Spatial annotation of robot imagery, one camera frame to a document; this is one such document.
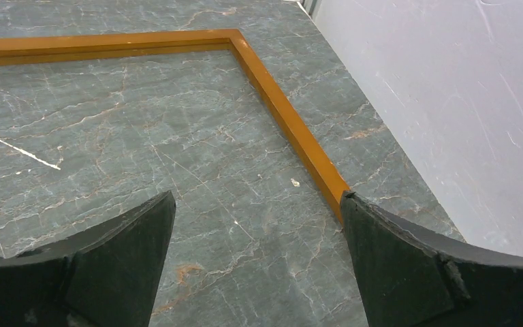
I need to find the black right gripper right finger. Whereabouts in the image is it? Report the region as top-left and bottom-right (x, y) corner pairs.
(340, 191), (523, 326)

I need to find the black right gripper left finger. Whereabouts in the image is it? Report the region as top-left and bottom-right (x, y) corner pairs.
(0, 191), (176, 326)

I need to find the wooden picture frame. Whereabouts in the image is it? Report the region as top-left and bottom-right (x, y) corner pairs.
(0, 29), (349, 219)

